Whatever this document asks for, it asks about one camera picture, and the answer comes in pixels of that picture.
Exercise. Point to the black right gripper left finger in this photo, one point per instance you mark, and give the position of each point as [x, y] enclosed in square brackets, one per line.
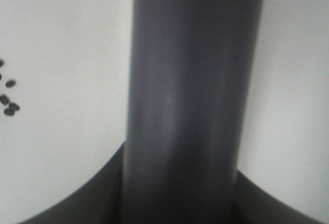
[97, 201]

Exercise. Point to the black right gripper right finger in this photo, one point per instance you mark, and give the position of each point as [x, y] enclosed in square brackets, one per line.
[251, 204]

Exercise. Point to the pile of coffee beans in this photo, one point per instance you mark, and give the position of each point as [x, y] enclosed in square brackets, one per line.
[9, 105]

